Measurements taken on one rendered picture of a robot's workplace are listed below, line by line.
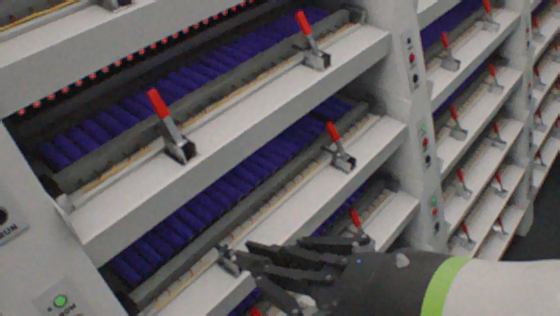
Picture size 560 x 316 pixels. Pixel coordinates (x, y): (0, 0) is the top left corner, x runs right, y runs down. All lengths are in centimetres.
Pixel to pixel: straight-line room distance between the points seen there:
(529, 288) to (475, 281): 4
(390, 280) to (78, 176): 36
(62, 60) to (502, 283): 42
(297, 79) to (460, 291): 42
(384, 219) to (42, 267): 66
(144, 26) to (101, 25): 5
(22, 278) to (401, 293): 35
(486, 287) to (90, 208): 40
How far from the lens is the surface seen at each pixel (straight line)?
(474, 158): 140
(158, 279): 63
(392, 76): 86
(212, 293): 63
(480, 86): 140
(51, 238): 48
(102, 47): 48
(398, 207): 96
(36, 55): 45
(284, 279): 50
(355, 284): 40
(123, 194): 52
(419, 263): 37
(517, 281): 33
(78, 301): 51
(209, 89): 61
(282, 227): 68
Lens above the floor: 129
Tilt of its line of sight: 29 degrees down
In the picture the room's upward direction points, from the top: 18 degrees counter-clockwise
